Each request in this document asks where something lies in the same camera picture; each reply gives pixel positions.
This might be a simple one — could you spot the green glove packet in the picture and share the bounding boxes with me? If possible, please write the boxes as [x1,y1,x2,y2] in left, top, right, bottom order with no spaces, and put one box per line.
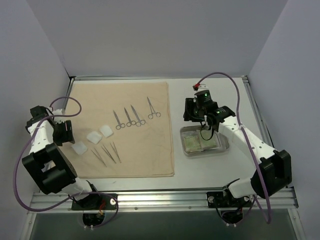
[182,131,202,154]
[199,130,218,150]

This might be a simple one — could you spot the white gauze pad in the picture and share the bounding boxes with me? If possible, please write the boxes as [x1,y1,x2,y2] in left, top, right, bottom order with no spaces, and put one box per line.
[99,125,114,138]
[71,141,88,156]
[86,131,103,145]

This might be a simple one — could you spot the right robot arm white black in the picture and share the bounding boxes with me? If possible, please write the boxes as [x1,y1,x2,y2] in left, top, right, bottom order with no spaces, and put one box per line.
[183,90,292,207]

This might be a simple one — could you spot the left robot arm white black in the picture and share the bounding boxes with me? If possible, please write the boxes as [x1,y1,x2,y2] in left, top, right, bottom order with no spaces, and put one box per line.
[22,105,101,210]

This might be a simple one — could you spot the stainless steel tray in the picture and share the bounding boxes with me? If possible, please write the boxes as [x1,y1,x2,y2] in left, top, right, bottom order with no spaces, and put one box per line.
[180,125,230,157]

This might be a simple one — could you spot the steel hemostat forceps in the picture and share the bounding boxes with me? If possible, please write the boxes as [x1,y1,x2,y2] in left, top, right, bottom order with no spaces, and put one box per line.
[147,97,161,120]

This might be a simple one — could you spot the steel tweezers left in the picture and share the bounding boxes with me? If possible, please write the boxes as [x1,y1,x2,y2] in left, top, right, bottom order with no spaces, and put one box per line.
[91,148,107,167]

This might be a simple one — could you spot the steel tweezers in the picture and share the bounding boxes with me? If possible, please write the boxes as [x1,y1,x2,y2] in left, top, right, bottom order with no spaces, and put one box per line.
[91,148,107,167]
[101,145,116,164]
[111,142,122,163]

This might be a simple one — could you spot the steel tweezers middle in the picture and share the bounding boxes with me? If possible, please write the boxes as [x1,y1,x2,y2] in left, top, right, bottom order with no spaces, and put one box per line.
[101,145,116,164]

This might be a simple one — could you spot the long steel scissors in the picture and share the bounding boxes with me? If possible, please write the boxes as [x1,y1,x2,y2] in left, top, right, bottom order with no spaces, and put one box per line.
[131,105,146,127]

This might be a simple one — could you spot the beige cloth mat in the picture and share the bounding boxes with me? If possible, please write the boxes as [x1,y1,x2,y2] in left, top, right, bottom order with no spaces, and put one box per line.
[61,82,174,178]

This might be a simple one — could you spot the small steel scissors left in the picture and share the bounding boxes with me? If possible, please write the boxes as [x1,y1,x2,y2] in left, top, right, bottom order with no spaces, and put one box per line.
[113,110,126,130]

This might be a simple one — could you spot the small steel scissors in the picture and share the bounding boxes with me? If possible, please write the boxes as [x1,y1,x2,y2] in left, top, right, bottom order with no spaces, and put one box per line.
[124,108,136,127]
[113,110,126,130]

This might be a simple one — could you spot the steel tweezers right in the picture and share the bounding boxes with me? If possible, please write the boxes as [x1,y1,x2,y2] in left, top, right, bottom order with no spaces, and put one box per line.
[111,142,122,163]

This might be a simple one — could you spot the small steel scissors middle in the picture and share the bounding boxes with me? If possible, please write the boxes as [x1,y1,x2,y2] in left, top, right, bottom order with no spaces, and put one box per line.
[124,108,136,127]

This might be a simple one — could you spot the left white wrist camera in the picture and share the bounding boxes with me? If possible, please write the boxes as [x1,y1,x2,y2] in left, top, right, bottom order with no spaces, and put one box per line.
[48,107,66,124]

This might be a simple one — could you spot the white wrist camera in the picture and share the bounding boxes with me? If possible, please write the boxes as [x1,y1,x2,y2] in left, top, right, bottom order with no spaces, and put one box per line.
[192,83,209,92]
[48,107,66,124]

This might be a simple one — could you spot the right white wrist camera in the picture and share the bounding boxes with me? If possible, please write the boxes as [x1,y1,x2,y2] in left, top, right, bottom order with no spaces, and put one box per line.
[192,83,209,92]

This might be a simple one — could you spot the aluminium right side rail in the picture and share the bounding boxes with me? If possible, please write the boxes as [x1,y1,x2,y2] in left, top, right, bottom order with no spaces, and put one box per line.
[238,75,274,147]

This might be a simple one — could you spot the aluminium rail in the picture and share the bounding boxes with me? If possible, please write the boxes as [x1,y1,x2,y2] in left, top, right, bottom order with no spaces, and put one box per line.
[238,75,274,147]
[30,188,299,213]

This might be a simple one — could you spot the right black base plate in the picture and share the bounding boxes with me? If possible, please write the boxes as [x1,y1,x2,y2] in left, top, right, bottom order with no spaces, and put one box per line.
[206,190,252,209]

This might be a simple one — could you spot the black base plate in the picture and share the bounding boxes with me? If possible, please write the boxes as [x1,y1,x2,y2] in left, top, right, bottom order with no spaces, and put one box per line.
[71,193,118,211]
[206,190,252,209]

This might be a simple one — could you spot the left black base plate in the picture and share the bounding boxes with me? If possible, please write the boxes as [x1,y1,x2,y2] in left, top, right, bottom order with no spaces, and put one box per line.
[71,193,118,211]

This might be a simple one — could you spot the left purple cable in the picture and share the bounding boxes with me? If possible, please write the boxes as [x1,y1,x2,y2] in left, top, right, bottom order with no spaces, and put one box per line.
[13,96,120,229]

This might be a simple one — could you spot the purple cable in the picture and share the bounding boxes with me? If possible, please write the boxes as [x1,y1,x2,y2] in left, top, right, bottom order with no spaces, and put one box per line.
[191,72,272,224]
[13,96,120,229]

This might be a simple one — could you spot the aluminium front rail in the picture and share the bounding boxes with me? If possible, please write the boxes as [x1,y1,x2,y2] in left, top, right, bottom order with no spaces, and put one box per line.
[30,188,299,213]

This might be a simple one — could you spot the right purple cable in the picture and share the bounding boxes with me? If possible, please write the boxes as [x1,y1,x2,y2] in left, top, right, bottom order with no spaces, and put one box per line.
[191,72,272,224]

